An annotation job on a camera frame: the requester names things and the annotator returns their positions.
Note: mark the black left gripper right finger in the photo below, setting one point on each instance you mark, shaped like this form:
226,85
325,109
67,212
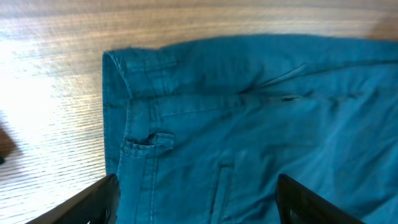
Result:
297,204

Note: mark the blue denim shorts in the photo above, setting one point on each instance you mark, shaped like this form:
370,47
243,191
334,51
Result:
198,132

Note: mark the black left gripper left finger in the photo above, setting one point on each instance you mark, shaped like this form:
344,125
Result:
97,204

